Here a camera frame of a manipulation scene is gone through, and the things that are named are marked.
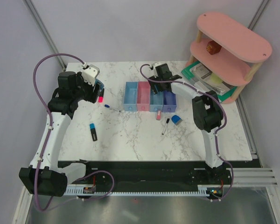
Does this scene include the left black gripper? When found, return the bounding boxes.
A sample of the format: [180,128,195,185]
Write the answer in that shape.
[72,71,102,104]

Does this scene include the pink bin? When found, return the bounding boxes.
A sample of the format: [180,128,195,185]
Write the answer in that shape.
[136,82,150,111]

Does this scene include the blue capped pen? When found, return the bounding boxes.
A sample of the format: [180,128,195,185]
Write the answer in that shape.
[104,104,121,112]

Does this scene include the light blue end bin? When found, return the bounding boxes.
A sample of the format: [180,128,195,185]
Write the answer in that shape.
[123,82,138,112]

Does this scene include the purple blue bin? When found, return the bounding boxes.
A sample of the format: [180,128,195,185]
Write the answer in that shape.
[162,91,177,112]

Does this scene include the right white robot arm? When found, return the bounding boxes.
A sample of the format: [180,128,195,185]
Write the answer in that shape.
[146,62,227,184]

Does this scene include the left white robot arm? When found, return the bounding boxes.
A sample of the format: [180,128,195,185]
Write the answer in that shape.
[19,67,104,197]

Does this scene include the pink highlighter marker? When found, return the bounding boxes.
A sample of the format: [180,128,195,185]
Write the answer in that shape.
[98,90,105,103]

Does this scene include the pink eraser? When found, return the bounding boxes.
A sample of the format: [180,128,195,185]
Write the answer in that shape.
[156,110,161,120]

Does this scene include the black capped pen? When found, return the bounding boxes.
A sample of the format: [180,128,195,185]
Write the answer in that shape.
[161,118,170,135]

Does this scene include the blue pencil sharpener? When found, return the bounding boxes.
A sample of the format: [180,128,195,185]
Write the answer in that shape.
[171,115,182,126]

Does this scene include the blue highlighter marker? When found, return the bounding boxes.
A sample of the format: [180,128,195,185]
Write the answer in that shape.
[89,123,98,141]

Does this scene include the green spiral notebook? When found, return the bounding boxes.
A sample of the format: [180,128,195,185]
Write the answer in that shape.
[182,61,236,102]

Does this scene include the red brown small box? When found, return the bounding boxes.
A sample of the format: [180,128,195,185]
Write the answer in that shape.
[206,41,222,55]

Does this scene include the pink two tier shelf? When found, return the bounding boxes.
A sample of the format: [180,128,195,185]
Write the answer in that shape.
[186,12,273,104]

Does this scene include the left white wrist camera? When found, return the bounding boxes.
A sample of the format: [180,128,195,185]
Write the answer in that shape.
[82,63,100,86]

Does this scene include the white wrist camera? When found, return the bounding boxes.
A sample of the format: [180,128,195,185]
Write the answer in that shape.
[82,63,100,86]
[149,62,161,77]

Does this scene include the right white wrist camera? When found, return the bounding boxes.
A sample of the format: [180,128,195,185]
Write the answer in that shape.
[149,62,161,77]

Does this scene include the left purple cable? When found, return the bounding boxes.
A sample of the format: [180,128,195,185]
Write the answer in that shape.
[32,53,115,212]

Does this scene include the purple cable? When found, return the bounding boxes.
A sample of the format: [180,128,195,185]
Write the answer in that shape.
[140,63,235,203]
[32,53,115,212]

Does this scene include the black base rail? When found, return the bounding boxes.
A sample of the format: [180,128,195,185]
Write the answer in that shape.
[58,160,233,187]

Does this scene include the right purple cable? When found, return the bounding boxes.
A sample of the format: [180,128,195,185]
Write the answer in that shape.
[140,63,235,203]

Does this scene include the white cable duct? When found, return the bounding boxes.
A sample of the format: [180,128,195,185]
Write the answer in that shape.
[64,184,222,197]

